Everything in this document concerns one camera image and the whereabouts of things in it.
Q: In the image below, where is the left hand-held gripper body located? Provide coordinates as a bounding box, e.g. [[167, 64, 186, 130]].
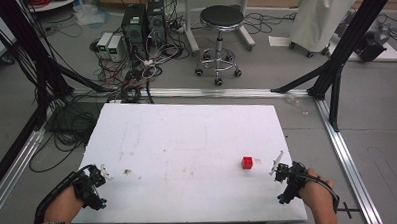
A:
[[71, 164, 108, 212]]

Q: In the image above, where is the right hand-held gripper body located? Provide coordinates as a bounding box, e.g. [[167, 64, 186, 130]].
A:
[[273, 160, 310, 205]]

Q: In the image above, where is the red cube block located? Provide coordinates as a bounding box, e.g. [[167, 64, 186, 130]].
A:
[[240, 155, 255, 171]]

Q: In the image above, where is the person's right hand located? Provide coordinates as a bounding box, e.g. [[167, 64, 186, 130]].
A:
[[298, 166, 336, 211]]

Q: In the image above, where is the person's left hand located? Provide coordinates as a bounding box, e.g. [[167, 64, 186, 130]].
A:
[[42, 185, 90, 224]]

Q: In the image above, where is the white paper sheet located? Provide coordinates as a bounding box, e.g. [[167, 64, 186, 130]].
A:
[[268, 34, 292, 48]]

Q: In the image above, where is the white bench power supply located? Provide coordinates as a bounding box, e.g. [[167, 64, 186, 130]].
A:
[[106, 35, 125, 63], [96, 31, 114, 54]]

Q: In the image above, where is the white desk leg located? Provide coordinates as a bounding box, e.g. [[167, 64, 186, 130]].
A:
[[237, 0, 256, 53], [183, 0, 202, 56]]

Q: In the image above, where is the white covered wheeled cart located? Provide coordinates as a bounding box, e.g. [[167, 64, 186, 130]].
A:
[[287, 0, 362, 60]]

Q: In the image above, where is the black computer tower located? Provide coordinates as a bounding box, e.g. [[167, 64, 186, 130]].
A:
[[120, 3, 150, 59], [145, 0, 168, 47]]

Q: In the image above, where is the black grey machine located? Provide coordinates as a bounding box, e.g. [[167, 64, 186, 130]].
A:
[[354, 16, 393, 63]]

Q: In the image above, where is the black round swivel stool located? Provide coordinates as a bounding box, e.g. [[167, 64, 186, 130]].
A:
[[192, 3, 249, 88]]

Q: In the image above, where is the clear plastic bag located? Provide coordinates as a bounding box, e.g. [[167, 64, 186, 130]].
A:
[[72, 2, 111, 27]]

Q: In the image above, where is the round white table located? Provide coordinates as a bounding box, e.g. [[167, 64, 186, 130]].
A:
[[24, 0, 81, 14]]

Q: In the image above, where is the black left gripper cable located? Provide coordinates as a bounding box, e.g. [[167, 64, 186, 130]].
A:
[[29, 164, 97, 224]]

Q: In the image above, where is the black floor cable loop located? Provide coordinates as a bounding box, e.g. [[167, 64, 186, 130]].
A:
[[26, 101, 104, 174]]

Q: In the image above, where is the aluminium floor rail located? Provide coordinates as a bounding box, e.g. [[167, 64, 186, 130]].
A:
[[314, 96, 386, 224], [0, 125, 50, 224], [70, 80, 311, 106]]

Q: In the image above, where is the tangle of floor cables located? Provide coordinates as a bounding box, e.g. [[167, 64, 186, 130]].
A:
[[87, 0, 195, 107]]

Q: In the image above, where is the black metal frame post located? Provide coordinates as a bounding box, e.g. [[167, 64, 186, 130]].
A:
[[267, 0, 397, 135], [0, 0, 117, 197]]

